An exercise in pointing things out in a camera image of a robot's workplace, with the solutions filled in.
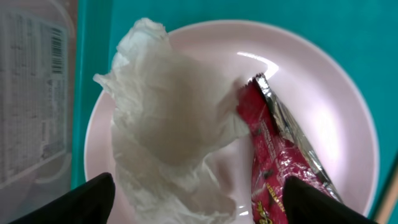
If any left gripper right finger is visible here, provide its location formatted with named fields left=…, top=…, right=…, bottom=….
left=283, top=176, right=377, bottom=224

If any white napkin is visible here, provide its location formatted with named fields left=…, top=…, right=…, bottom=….
left=93, top=18, right=249, bottom=223

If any red snack wrapper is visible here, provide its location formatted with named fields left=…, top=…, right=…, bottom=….
left=236, top=73, right=341, bottom=223

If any pink plate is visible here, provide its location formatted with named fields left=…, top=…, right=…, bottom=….
left=84, top=20, right=379, bottom=223

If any clear plastic bin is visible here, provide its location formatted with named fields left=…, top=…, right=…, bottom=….
left=1, top=0, right=78, bottom=223

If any teal serving tray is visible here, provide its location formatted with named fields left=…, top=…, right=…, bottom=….
left=72, top=0, right=397, bottom=217

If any left wooden chopstick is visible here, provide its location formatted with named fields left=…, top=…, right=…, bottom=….
left=374, top=168, right=397, bottom=224

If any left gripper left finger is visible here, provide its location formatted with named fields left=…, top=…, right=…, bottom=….
left=11, top=172, right=116, bottom=224

